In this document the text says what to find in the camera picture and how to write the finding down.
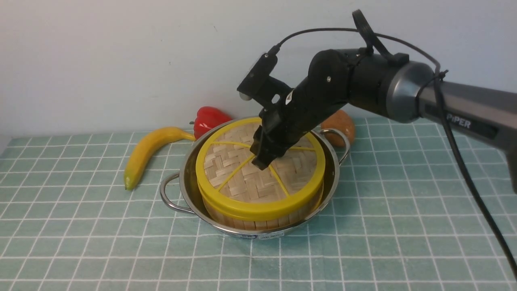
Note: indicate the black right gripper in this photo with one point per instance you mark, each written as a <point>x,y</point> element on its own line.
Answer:
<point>307,105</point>

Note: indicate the woven bamboo steamer lid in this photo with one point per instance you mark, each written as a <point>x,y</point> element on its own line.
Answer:
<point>234,186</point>

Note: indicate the bamboo steamer basket yellow rim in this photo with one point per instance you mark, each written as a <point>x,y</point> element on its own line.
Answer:
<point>287,220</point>

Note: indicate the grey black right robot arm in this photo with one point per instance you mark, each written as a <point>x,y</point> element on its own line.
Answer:
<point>402,92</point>

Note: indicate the stainless steel pot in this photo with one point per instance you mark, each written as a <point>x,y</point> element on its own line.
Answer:
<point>180,191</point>

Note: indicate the red bell pepper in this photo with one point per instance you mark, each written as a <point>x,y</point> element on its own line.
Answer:
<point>207,118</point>

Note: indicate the brown potato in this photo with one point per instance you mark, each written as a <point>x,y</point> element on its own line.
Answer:
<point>341,121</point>

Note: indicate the yellow banana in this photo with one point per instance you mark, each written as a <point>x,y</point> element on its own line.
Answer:
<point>146,148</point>

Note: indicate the green checkered tablecloth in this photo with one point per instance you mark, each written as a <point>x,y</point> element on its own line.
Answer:
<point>401,219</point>

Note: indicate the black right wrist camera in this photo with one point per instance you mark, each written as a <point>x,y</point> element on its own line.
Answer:
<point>258,85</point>

